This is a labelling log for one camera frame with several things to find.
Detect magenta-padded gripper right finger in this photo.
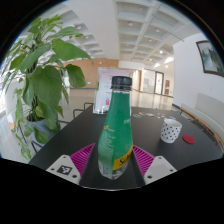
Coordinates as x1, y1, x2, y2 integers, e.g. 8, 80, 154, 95
128, 144, 178, 186

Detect green leafy potted plant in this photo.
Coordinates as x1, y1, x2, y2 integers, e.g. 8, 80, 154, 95
1, 14, 94, 162

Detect green plastic drink bottle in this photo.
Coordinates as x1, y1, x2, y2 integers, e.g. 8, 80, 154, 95
97, 75, 134, 181

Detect round ceiling lights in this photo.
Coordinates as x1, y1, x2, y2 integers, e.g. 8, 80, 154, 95
74, 19, 176, 68

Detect white polka dot mug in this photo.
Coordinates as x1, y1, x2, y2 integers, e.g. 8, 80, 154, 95
160, 118, 183, 144

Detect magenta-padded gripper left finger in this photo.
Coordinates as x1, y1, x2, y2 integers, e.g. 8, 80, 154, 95
45, 142, 100, 187

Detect black metal chairs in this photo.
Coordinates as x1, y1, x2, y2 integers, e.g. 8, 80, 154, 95
56, 101, 95, 129

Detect framed landscape picture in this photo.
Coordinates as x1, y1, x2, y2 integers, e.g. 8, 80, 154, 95
195, 39, 224, 78

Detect long white bench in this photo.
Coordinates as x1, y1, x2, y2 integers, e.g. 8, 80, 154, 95
179, 92, 224, 148

